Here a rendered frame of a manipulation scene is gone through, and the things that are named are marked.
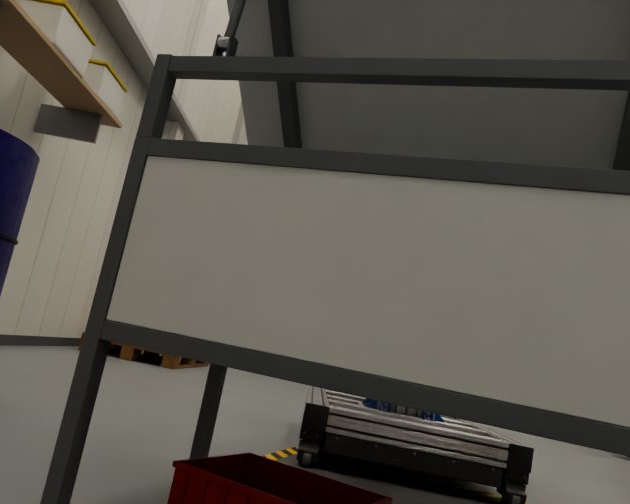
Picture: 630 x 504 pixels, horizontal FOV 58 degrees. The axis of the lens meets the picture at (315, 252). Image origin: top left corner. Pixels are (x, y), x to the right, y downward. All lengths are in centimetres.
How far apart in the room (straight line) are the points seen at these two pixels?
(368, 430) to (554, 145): 121
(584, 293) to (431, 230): 26
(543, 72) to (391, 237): 39
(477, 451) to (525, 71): 151
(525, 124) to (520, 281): 63
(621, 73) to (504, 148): 51
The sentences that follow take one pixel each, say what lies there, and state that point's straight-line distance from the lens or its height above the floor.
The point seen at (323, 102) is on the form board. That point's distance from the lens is 164.
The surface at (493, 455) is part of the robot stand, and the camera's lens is 230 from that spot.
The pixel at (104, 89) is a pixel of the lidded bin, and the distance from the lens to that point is 448.
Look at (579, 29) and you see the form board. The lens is 149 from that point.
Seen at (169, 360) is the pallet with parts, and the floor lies 7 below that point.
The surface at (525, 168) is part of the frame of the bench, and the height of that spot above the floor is 79.
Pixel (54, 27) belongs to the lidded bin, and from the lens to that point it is 386.
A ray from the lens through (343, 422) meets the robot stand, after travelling 220.
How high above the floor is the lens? 42
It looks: 9 degrees up
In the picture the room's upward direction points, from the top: 11 degrees clockwise
